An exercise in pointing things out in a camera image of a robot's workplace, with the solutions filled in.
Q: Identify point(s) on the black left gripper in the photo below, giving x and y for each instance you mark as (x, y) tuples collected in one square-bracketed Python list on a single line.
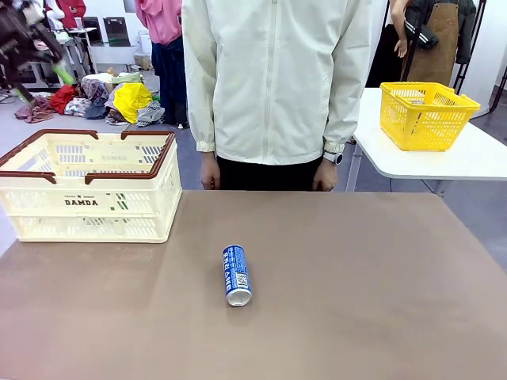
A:
[(16, 35)]

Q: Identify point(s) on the blue drink can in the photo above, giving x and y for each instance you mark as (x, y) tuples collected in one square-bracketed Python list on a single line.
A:
[(237, 277)]

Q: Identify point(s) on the person's left sleeved forearm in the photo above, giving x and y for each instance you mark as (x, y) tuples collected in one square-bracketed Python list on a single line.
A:
[(344, 115)]

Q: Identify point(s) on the person's right sleeved forearm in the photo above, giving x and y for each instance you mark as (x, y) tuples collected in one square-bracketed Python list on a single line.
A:
[(200, 118)]

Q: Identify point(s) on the cream plastic shopping basket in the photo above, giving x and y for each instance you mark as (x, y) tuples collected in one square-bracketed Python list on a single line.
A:
[(91, 221)]

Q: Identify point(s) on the yellow plastic basket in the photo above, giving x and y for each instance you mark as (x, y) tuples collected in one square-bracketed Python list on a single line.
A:
[(428, 126)]

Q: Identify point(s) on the person's right hand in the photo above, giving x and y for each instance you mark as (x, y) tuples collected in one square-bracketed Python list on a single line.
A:
[(210, 176)]

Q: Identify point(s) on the person's left hand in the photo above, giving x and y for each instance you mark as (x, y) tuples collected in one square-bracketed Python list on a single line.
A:
[(326, 178)]

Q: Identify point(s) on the red cloth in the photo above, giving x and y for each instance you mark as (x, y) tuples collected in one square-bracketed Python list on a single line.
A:
[(63, 99)]

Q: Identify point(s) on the pink patterned cloth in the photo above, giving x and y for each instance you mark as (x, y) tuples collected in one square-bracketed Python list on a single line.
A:
[(35, 112)]

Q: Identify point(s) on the white cloth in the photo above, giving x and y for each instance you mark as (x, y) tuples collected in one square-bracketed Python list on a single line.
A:
[(77, 107)]

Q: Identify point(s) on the grey work table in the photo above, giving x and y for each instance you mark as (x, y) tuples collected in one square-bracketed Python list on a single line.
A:
[(79, 42)]

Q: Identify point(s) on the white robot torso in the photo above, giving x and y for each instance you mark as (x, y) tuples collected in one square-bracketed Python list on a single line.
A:
[(55, 17)]

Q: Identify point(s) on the dark patterned cloth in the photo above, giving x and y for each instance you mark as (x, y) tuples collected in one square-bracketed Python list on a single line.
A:
[(95, 89)]

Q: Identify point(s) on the dark blue cloth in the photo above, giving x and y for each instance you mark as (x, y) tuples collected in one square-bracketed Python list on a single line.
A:
[(95, 111)]

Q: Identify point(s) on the red shirted person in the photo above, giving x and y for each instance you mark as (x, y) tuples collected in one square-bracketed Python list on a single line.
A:
[(73, 10)]

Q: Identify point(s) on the white desk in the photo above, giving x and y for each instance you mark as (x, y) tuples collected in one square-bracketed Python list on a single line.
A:
[(115, 55)]

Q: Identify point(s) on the green white bag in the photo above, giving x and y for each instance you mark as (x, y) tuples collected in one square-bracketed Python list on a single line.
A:
[(126, 78)]

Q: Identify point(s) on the cardboard box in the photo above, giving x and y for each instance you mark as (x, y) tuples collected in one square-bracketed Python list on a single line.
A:
[(143, 62)]

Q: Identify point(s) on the checkered cloth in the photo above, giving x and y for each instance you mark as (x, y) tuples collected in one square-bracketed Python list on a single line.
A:
[(150, 112)]

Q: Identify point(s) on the pink shirted person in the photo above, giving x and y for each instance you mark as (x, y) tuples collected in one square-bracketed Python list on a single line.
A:
[(158, 23)]

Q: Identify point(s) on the cream zip jacket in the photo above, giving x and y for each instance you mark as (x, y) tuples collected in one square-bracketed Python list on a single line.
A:
[(273, 79)]

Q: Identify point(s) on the black trousers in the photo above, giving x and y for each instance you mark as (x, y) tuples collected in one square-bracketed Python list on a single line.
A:
[(273, 176)]

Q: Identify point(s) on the white wristwatch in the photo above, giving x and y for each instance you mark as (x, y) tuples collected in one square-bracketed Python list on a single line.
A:
[(334, 157)]

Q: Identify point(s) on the black hanging garment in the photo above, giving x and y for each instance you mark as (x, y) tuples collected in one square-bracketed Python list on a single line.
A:
[(384, 63)]

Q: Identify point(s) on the brown apron person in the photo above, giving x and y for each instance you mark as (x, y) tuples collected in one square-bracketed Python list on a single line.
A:
[(435, 47)]

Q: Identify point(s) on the white side table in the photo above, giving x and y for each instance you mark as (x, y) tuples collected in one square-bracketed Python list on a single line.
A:
[(435, 162)]

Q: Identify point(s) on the black tripod stand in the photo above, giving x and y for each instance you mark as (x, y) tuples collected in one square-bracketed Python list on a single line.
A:
[(464, 67)]

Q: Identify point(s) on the black slanted pole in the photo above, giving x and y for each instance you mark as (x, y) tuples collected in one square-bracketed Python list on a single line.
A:
[(498, 95)]

